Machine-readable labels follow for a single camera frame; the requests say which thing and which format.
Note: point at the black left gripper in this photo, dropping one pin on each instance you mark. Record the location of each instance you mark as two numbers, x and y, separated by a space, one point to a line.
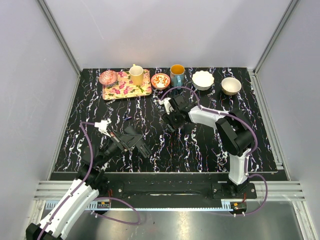
129 140

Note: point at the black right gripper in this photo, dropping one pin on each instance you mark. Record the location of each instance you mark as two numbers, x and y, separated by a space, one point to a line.
167 118

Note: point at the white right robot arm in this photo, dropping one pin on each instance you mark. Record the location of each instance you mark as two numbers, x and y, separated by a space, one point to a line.
236 136

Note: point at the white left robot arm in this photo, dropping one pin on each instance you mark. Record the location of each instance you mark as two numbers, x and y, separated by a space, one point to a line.
90 185

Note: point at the orange floral small bowl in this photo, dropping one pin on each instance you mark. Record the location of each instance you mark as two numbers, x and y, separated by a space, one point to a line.
160 81

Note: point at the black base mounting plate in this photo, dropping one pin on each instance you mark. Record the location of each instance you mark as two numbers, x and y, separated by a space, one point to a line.
205 185

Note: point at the white scalloped bowl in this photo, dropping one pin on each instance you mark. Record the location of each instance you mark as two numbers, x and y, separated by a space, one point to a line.
202 80

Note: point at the blue mug orange inside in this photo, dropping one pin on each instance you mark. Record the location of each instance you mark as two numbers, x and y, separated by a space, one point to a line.
177 75

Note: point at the floral rectangular tray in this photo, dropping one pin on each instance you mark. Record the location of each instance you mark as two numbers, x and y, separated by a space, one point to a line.
124 88

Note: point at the yellow mug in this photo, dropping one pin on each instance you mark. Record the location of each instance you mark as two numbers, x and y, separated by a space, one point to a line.
136 74

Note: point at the beige round bowl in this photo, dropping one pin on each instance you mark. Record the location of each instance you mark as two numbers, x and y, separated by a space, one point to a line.
231 86

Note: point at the pink patterned bowl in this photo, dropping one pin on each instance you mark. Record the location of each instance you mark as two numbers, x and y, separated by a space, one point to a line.
108 78

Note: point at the left connector box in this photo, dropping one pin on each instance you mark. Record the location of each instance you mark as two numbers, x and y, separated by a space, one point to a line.
103 204

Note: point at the connector box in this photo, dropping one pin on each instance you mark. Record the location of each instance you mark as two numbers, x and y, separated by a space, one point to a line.
239 206
103 204

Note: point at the right connector box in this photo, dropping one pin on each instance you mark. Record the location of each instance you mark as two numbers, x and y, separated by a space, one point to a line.
239 206

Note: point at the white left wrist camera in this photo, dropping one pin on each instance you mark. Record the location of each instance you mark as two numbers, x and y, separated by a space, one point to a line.
102 127

